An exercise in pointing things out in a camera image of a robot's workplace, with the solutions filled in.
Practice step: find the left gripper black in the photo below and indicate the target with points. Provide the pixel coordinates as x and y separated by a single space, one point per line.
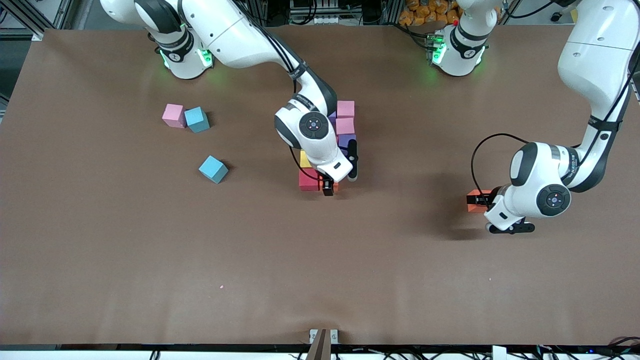
484 201

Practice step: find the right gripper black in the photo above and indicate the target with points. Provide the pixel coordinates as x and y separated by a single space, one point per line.
328 187

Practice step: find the purple foam cube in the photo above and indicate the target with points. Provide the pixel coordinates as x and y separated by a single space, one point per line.
345 141
332 119

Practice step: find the orange foam cube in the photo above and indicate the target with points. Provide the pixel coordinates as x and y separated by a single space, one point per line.
336 187
475 209

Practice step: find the light pink foam cube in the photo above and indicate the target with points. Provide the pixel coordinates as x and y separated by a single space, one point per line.
345 126
345 109
174 115

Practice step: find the yellow foam cube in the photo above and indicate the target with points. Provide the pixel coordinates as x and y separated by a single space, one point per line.
304 160

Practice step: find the red foam cube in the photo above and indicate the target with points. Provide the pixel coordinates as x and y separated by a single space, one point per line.
307 181

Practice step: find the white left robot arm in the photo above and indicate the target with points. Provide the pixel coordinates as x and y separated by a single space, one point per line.
522 197

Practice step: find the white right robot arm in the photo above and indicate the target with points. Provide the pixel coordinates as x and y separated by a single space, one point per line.
325 155

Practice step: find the brown table cover mat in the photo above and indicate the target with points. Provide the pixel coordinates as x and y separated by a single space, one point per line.
320 250

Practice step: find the small white box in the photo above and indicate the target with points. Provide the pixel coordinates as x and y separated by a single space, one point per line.
499 353

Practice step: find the blue foam cube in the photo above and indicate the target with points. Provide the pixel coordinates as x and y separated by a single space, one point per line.
214 169
196 120

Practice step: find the pile of orange objects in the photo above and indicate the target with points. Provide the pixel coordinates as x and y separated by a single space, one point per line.
425 12

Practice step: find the aluminium side rail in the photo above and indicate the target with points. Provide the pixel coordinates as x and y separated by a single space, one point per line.
635 90

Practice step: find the metal bracket with post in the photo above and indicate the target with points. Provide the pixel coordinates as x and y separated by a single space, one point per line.
322 347

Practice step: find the aluminium frame post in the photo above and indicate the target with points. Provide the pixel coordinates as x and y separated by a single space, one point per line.
20 15

